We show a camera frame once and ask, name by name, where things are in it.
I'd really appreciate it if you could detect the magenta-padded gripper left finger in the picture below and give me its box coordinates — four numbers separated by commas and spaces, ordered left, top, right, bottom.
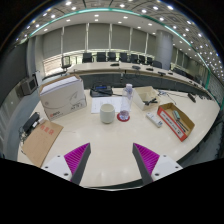
41, 142, 92, 186

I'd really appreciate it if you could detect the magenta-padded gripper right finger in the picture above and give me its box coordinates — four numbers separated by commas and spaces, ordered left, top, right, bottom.
131, 142, 184, 186

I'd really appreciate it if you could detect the clear plastic water bottle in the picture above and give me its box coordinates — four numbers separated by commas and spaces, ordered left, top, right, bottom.
119, 83, 134, 122

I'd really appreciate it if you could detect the flat brown cardboard sheet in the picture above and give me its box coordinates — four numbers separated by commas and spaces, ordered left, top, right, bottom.
21, 119, 64, 168

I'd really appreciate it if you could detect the white remote control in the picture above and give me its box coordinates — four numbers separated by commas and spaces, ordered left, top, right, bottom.
145, 111, 164, 129

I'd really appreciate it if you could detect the red and brown cardboard box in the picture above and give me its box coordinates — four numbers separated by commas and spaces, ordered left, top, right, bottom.
156, 102, 196, 143

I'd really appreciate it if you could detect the flat round red coaster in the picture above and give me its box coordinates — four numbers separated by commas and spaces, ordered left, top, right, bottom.
116, 112, 131, 123

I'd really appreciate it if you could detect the white cup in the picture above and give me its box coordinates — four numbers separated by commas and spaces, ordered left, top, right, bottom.
99, 103, 116, 125

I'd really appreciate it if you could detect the beige open organizer box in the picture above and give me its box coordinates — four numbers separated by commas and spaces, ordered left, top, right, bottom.
132, 85, 160, 111

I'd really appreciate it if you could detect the white copy paper box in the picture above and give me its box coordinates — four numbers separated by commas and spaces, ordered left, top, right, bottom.
38, 74, 88, 122

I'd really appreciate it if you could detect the white paper sheet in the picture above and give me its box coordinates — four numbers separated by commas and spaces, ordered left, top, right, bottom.
90, 96, 124, 115

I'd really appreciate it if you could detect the black desk phone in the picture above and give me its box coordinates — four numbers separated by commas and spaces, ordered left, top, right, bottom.
89, 83, 114, 98

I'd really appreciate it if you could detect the black microphone base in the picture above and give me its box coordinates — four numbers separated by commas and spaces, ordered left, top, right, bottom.
187, 92, 197, 104

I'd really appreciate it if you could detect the long curved conference desk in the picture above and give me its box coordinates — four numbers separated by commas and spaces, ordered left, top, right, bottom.
66, 61, 209, 94

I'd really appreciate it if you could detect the grey monitor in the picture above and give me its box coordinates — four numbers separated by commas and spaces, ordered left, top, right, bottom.
15, 75, 39, 98

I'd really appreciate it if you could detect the group of black office chairs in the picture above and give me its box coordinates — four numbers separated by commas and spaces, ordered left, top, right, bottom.
81, 51, 188, 78

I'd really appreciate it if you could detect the group of ceiling lights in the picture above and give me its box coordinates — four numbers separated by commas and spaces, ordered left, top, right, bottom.
19, 0, 221, 68

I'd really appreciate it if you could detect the black device with cables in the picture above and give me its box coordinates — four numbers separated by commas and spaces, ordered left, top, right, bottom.
21, 111, 42, 134

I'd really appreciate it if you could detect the black handled tool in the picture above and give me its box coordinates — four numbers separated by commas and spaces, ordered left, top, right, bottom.
143, 97, 159, 106

